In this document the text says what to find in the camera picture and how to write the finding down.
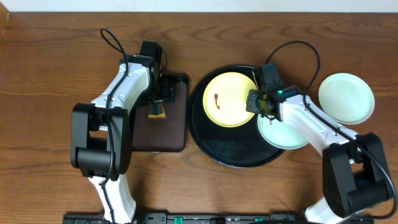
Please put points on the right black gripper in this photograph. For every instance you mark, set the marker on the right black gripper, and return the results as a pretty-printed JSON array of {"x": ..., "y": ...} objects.
[{"x": 250, "y": 105}]

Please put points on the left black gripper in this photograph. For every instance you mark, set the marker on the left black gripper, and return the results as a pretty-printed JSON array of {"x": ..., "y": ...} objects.
[{"x": 166, "y": 93}]

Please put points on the green and orange sponge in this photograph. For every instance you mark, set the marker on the green and orange sponge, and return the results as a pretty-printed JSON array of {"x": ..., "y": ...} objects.
[{"x": 157, "y": 111}]

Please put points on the yellow plate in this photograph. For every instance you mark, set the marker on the yellow plate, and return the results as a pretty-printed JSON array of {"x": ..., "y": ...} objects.
[{"x": 224, "y": 99}]

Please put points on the pale green plate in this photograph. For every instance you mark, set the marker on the pale green plate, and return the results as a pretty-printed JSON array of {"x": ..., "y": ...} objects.
[
  {"x": 346, "y": 98},
  {"x": 279, "y": 134}
]

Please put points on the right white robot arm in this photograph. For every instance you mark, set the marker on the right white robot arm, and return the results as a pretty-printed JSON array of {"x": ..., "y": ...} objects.
[{"x": 356, "y": 180}]

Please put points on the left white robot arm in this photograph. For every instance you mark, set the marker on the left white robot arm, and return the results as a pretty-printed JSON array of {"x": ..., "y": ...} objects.
[{"x": 101, "y": 140}]

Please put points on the black rectangular water tray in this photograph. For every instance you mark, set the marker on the black rectangular water tray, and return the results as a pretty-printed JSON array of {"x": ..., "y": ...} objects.
[{"x": 167, "y": 134}]

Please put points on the black round tray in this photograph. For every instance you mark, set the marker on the black round tray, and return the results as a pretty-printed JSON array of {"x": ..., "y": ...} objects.
[{"x": 241, "y": 147}]

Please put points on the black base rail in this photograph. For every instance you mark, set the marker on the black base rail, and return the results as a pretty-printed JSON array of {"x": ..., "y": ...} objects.
[{"x": 163, "y": 218}]

